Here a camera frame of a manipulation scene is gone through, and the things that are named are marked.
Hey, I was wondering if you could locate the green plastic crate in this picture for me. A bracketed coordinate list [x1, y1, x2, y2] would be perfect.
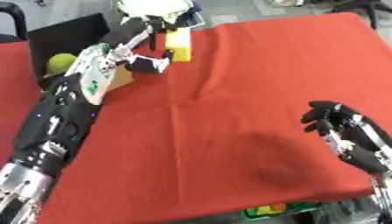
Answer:
[237, 201, 325, 221]

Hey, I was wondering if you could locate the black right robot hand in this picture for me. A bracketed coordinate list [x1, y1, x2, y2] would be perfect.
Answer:
[298, 100, 392, 176]

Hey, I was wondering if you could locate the black chair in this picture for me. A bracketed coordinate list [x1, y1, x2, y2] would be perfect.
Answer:
[0, 1, 30, 44]

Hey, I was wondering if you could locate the black open box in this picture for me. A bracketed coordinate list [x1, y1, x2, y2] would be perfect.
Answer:
[25, 12, 138, 92]

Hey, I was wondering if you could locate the green ball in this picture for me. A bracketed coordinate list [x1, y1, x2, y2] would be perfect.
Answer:
[44, 52, 80, 77]

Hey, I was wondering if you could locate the yellow rectangular block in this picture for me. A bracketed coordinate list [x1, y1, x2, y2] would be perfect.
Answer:
[164, 27, 195, 63]

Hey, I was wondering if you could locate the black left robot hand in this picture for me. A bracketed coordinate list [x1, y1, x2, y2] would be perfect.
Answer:
[99, 16, 177, 74]

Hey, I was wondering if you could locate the black chair base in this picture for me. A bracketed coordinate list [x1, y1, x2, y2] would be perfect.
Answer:
[329, 0, 392, 30]

